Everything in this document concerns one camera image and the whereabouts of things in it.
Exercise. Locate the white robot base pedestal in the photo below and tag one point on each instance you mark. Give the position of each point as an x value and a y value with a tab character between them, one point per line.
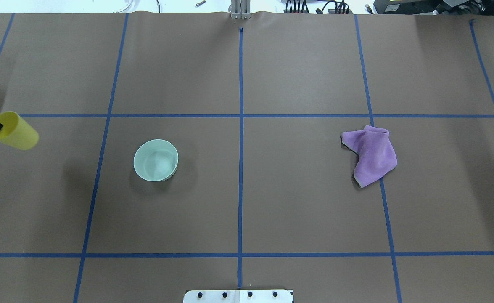
239	296

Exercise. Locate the mint green bowl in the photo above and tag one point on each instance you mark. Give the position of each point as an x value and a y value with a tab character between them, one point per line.
156	160

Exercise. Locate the yellow plastic cup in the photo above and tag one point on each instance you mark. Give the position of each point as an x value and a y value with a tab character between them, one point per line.
16	132

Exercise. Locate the aluminium frame post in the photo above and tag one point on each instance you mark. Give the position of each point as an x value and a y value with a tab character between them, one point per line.
240	9

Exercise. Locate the purple microfiber cloth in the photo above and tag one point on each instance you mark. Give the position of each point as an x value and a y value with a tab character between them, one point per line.
376	155

